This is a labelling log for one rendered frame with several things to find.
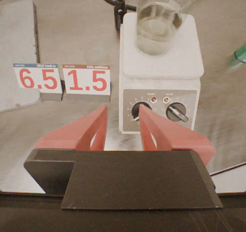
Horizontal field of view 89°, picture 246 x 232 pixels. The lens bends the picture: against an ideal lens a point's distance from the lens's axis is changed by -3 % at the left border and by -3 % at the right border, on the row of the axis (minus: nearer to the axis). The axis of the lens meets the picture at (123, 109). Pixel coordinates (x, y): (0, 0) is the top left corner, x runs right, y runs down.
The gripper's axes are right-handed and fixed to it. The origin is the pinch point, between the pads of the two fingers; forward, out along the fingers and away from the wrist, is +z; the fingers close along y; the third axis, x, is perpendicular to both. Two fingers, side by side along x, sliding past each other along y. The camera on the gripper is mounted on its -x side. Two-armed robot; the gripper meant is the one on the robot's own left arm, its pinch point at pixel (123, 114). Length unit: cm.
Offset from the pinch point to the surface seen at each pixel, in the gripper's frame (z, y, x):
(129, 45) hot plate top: 11.8, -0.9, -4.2
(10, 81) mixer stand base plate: 15.3, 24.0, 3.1
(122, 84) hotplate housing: 8.9, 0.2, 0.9
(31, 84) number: 14.3, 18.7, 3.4
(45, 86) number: 14.1, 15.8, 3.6
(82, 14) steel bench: 30.9, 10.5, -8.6
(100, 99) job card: 12.7, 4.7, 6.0
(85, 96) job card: 13.2, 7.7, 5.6
